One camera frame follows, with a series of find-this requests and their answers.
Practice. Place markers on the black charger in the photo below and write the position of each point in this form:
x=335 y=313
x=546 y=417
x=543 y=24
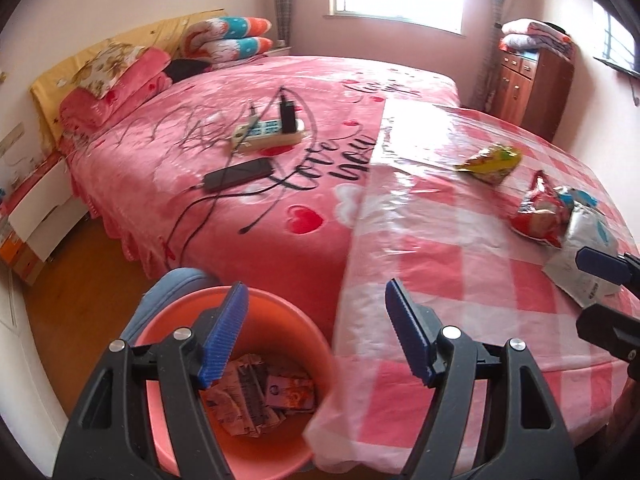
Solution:
x=288 y=115

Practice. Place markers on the printed packet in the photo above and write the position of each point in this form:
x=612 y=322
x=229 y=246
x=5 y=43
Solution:
x=292 y=395

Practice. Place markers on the grey checked curtain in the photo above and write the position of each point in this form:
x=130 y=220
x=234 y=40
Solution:
x=285 y=0
x=492 y=15

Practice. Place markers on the floral pillow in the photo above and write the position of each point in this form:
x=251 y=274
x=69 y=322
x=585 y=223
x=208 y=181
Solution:
x=107 y=67

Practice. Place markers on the pink folded blanket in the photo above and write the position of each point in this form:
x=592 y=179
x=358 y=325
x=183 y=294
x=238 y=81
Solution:
x=135 y=77

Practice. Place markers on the white power strip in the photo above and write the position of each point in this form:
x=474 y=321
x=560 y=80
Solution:
x=265 y=132

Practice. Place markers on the orange cardboard box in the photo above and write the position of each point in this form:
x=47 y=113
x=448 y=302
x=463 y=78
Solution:
x=12 y=240

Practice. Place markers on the grey foil pouch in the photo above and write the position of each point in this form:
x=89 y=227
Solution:
x=585 y=240

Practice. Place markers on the brown wooden cabinet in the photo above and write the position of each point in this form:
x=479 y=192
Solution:
x=540 y=90

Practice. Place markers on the white pink nightstand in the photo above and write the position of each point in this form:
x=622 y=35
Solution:
x=40 y=215

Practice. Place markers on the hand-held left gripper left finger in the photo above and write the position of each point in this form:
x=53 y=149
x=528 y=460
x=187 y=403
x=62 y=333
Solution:
x=225 y=330

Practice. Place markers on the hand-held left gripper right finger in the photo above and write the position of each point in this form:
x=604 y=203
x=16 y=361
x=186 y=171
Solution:
x=407 y=330

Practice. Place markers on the yellow wooden headboard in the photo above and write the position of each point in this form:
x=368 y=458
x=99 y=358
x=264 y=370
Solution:
x=75 y=60

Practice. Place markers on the black wall television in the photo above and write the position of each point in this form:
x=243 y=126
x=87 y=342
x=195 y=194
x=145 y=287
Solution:
x=617 y=35

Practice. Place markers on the colourful cartoon print pillow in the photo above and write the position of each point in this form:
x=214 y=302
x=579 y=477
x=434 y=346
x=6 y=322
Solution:
x=240 y=47
x=235 y=25

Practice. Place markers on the pink bed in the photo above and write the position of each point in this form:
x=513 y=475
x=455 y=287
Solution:
x=200 y=220

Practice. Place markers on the red snack bag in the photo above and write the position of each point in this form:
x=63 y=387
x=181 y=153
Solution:
x=542 y=212

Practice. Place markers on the black smartphone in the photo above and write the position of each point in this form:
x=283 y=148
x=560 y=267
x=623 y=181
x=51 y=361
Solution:
x=240 y=172

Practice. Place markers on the wrappers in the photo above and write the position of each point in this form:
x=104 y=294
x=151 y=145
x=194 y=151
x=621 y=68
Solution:
x=230 y=410

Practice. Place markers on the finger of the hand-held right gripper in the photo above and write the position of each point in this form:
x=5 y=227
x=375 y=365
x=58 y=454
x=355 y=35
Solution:
x=597 y=262
x=612 y=330

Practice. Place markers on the folded blankets pile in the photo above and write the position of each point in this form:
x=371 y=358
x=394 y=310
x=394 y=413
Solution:
x=530 y=32

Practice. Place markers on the small white charger plug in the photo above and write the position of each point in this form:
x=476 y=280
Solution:
x=252 y=117

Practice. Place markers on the brown cardboard box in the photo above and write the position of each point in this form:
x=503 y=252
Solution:
x=27 y=267

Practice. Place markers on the light blue small pack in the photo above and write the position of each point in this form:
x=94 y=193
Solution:
x=575 y=196

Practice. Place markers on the yellow green snack bag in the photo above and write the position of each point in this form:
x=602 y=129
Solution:
x=492 y=162

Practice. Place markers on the wall socket panel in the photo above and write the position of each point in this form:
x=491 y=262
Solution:
x=12 y=136

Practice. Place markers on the black cloth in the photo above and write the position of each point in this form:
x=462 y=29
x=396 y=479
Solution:
x=187 y=67

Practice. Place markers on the red white checkered tablecloth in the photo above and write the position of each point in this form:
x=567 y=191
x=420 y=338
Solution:
x=450 y=270

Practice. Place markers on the white bedside table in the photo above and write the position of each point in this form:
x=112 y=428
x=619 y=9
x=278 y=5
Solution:
x=277 y=51

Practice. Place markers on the orange plastic bucket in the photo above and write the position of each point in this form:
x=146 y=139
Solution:
x=280 y=320

